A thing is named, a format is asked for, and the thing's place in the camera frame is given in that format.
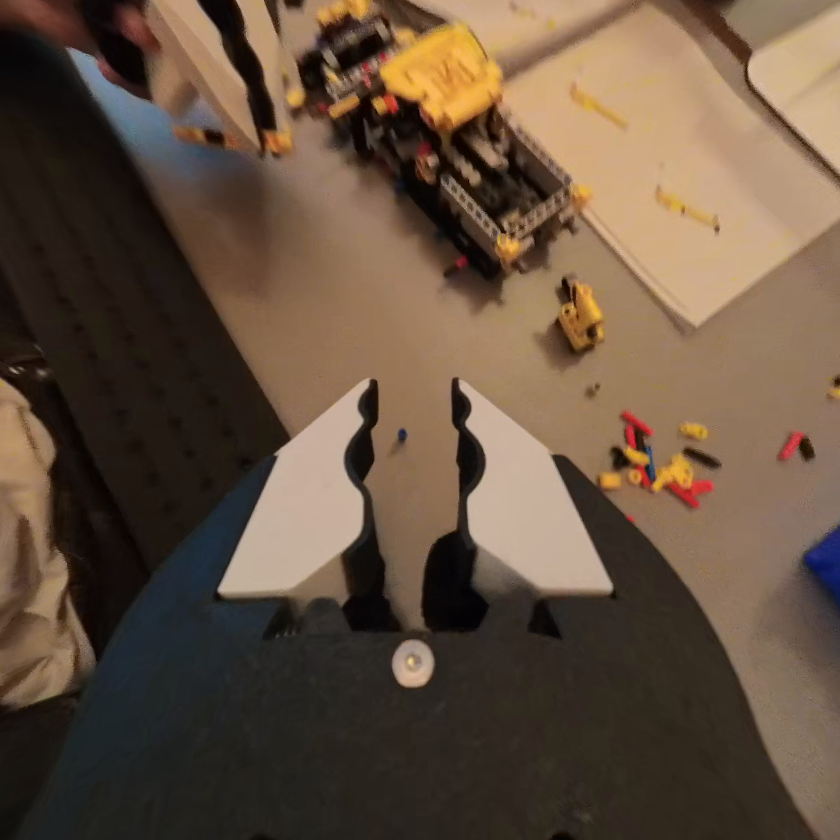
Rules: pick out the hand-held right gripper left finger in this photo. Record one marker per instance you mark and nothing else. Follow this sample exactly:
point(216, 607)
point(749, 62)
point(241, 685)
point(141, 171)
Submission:
point(295, 525)

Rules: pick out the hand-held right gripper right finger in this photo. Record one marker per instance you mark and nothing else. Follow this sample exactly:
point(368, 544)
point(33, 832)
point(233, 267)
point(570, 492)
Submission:
point(538, 525)

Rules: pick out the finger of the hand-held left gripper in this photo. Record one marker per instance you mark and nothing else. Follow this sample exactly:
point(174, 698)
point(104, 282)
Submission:
point(197, 72)
point(272, 59)

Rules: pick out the instruction booklet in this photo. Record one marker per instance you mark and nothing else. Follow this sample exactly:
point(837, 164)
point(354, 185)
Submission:
point(656, 164)

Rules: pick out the grey desk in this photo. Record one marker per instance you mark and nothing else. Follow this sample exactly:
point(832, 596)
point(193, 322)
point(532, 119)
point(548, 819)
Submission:
point(394, 315)

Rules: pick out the person's left hand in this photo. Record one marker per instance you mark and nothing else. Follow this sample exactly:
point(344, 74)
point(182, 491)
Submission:
point(141, 36)

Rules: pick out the partly built yellow toy car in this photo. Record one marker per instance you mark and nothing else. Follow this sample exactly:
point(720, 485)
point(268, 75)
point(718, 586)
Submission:
point(446, 72)

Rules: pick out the yellow black brick subassembly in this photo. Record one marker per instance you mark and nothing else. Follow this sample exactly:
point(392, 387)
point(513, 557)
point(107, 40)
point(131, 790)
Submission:
point(581, 318)

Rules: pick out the black perforated foam pad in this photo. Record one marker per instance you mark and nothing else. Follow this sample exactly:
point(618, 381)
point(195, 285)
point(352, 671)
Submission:
point(98, 295)

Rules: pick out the blue storage bin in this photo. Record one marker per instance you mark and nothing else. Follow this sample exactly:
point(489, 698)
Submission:
point(825, 564)

